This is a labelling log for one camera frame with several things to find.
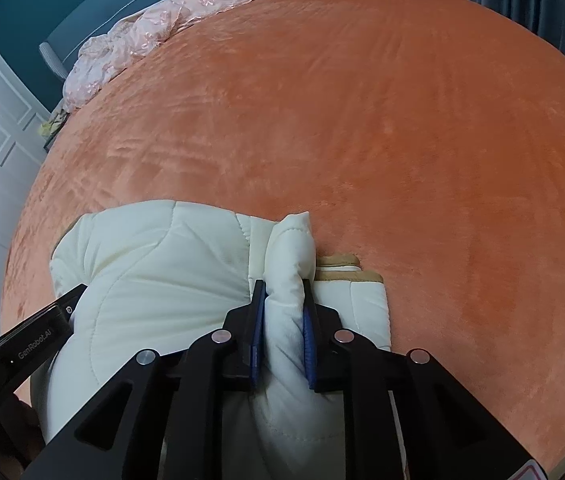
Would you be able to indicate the striped grey curtain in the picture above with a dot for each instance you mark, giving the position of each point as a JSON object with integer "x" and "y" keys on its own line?
{"x": 512, "y": 0}

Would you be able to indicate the blue padded headboard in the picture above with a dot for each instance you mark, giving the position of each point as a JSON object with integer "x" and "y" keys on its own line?
{"x": 107, "y": 7}

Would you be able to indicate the pink lace bedspread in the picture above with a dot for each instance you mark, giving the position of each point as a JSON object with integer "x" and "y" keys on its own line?
{"x": 162, "y": 20}

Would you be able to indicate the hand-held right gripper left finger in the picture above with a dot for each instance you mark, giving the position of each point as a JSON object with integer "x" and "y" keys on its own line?
{"x": 257, "y": 325}

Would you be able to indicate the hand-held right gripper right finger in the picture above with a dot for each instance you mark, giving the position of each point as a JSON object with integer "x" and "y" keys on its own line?
{"x": 308, "y": 340}

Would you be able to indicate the cream quilted jacket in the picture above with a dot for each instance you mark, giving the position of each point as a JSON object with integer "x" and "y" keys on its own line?
{"x": 162, "y": 285}

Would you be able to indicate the orange plush blanket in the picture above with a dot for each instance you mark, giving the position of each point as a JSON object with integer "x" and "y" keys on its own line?
{"x": 362, "y": 135}

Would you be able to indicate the yellow white patterned item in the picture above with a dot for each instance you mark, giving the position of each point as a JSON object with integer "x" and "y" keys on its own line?
{"x": 53, "y": 122}

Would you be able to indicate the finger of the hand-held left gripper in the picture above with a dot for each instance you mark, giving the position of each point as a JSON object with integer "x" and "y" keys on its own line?
{"x": 71, "y": 302}

